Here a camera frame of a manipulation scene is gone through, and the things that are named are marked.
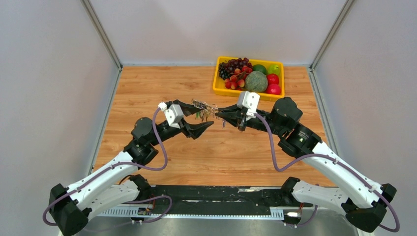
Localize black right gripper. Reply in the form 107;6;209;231
215;103;286;137

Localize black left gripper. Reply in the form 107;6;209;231
149;99;214;147

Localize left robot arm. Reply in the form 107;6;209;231
42;100;214;236

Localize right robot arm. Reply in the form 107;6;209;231
216;93;400;233

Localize red strawberry bunch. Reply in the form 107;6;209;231
219;65;253;90

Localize yellow plastic bin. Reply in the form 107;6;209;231
212;56;285;101

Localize netted green melon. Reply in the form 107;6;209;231
245;71;268;92

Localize red apple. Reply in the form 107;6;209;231
266;73;280;85
265;84;282;95

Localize dark grape bunch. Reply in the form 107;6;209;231
217;58;253;80

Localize green lime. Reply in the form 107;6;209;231
252;64;268;75

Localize green apple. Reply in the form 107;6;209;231
267;64;282;76

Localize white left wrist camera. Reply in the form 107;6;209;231
158;102;184;129

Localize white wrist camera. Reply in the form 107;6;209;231
237;91;260;120
158;102;184;129

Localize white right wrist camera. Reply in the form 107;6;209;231
237;91;260;120

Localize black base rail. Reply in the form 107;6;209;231
100;185;313;221

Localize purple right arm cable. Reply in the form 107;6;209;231
254;112;401;233

